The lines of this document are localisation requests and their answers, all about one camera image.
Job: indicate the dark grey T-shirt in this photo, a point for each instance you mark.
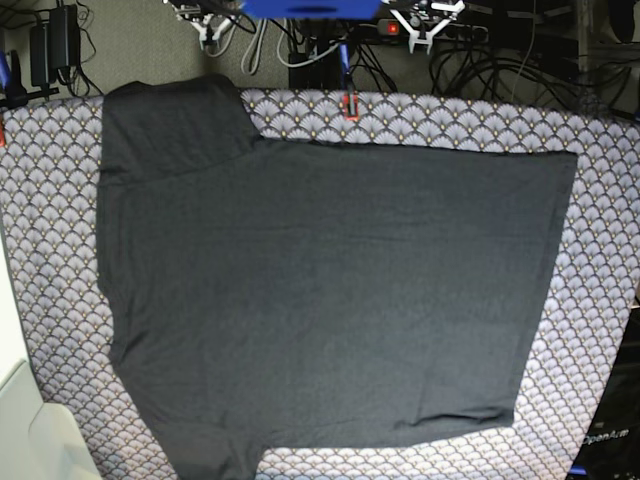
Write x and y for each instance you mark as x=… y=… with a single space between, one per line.
x=271 y=293

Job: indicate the red table clamp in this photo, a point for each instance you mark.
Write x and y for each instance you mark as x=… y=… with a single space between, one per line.
x=350 y=105

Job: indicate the black power adapter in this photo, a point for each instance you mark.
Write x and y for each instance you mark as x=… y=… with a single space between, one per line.
x=55 y=49

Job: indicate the fan-patterned table cloth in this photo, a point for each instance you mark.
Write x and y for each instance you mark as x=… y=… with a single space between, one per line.
x=49 y=170

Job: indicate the white plastic bin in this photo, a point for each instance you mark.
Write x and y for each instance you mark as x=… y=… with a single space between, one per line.
x=39 y=440

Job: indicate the black OpenArm box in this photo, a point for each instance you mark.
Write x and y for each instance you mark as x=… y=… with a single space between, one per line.
x=610 y=449

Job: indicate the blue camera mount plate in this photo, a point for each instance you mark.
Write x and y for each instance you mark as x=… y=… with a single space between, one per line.
x=312 y=9

